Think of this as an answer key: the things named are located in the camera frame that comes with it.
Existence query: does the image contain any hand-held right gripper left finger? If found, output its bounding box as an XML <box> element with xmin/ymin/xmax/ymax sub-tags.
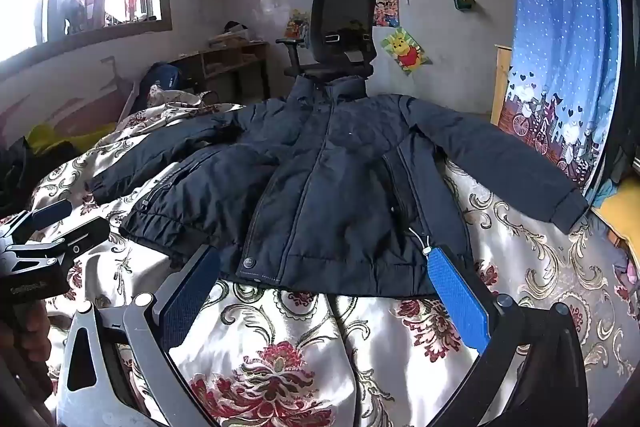
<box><xmin>55</xmin><ymin>244</ymin><xmax>223</xmax><ymax>427</ymax></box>

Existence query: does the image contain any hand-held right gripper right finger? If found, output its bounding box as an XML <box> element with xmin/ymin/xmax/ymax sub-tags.
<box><xmin>426</xmin><ymin>245</ymin><xmax>589</xmax><ymax>427</ymax></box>

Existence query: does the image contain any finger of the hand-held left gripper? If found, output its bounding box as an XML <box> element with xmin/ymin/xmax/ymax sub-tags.
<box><xmin>0</xmin><ymin>199</ymin><xmax>74</xmax><ymax>239</ymax></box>
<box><xmin>4</xmin><ymin>216</ymin><xmax>109</xmax><ymax>269</ymax></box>

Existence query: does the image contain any dark navy padded jacket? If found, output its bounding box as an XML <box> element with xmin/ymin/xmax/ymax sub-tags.
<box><xmin>85</xmin><ymin>74</ymin><xmax>591</xmax><ymax>300</ymax></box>

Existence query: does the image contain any person's left hand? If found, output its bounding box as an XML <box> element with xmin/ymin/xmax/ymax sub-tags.
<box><xmin>12</xmin><ymin>304</ymin><xmax>54</xmax><ymax>397</ymax></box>

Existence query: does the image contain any dark cloth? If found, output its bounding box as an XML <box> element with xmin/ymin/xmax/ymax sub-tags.
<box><xmin>0</xmin><ymin>137</ymin><xmax>81</xmax><ymax>218</ymax></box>

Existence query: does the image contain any yellow-green cloth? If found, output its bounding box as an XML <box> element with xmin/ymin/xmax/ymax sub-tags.
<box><xmin>25</xmin><ymin>122</ymin><xmax>118</xmax><ymax>152</ymax></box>

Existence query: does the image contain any floral satin blanket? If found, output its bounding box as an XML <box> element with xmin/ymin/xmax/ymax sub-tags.
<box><xmin>0</xmin><ymin>89</ymin><xmax>640</xmax><ymax>427</ymax></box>

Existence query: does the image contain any blue backpack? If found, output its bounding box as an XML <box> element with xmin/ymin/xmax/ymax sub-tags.
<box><xmin>137</xmin><ymin>62</ymin><xmax>186</xmax><ymax>108</ymax></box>

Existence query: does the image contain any yellow fabric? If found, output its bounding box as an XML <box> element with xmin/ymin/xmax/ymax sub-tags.
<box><xmin>597</xmin><ymin>187</ymin><xmax>640</xmax><ymax>253</ymax></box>

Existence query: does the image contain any wooden desk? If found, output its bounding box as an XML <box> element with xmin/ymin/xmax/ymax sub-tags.
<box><xmin>170</xmin><ymin>41</ymin><xmax>271</xmax><ymax>100</ymax></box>

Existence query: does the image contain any yellow bear poster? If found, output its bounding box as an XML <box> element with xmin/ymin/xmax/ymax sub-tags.
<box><xmin>381</xmin><ymin>27</ymin><xmax>432</xmax><ymax>78</ymax></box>

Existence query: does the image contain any black and white bag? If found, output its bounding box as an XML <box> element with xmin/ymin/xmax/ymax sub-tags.
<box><xmin>222</xmin><ymin>21</ymin><xmax>251</xmax><ymax>42</ymax></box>

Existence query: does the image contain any blue printed curtain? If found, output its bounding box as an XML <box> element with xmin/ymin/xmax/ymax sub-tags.
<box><xmin>497</xmin><ymin>0</ymin><xmax>624</xmax><ymax>208</ymax></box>

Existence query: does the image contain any small cartoon poster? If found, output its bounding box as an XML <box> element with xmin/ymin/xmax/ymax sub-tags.
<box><xmin>285</xmin><ymin>9</ymin><xmax>312</xmax><ymax>40</ymax></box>

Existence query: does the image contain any large cartoon poster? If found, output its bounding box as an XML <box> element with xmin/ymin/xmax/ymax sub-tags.
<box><xmin>372</xmin><ymin>0</ymin><xmax>401</xmax><ymax>28</ymax></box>

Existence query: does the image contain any black office chair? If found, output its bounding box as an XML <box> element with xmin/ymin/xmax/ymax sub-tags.
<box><xmin>275</xmin><ymin>0</ymin><xmax>379</xmax><ymax>84</ymax></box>

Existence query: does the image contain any wooden bed post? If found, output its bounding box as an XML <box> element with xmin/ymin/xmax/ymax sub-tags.
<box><xmin>490</xmin><ymin>44</ymin><xmax>514</xmax><ymax>126</ymax></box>

